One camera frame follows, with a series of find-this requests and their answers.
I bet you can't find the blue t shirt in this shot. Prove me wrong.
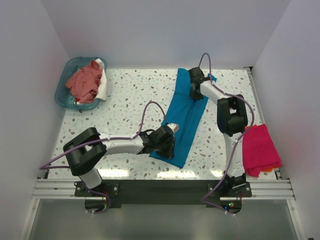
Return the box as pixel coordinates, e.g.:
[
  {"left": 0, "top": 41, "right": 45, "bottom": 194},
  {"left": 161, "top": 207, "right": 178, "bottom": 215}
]
[{"left": 149, "top": 68, "right": 209, "bottom": 168}]

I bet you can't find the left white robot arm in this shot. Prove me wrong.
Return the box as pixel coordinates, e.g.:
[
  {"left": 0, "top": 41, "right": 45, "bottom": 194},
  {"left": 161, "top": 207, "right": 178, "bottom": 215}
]
[{"left": 63, "top": 123, "right": 179, "bottom": 196}]

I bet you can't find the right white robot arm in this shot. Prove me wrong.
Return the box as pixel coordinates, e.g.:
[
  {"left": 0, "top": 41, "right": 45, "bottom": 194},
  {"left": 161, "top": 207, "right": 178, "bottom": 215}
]
[{"left": 188, "top": 67, "right": 248, "bottom": 197}]

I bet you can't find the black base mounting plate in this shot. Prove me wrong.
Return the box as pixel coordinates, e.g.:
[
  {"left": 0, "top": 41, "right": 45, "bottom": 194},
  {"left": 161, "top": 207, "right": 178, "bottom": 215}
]
[{"left": 74, "top": 178, "right": 253, "bottom": 210}]

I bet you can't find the white t shirt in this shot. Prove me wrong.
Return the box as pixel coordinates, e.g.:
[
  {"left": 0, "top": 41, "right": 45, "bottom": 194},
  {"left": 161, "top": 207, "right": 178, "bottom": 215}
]
[{"left": 73, "top": 57, "right": 109, "bottom": 105}]

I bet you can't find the folded magenta t shirt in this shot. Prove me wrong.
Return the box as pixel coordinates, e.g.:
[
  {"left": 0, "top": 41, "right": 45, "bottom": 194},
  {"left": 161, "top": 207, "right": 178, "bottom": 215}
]
[{"left": 241, "top": 123, "right": 283, "bottom": 178}]

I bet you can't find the salmon pink t shirt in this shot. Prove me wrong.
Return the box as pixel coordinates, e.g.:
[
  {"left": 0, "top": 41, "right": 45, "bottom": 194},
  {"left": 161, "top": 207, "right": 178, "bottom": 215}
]
[{"left": 65, "top": 60, "right": 103, "bottom": 104}]

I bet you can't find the folded orange t shirt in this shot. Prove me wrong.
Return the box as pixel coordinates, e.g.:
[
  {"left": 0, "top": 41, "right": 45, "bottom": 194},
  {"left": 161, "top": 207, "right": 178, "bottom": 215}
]
[{"left": 243, "top": 126, "right": 275, "bottom": 173}]

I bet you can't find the teal plastic laundry basket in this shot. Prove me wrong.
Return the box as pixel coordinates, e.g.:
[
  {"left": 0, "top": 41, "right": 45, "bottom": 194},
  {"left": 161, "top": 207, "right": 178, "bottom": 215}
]
[{"left": 54, "top": 56, "right": 101, "bottom": 110}]

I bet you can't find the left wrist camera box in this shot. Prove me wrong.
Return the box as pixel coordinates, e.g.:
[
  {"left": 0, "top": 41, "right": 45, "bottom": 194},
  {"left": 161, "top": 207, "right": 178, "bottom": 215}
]
[{"left": 167, "top": 123, "right": 179, "bottom": 134}]

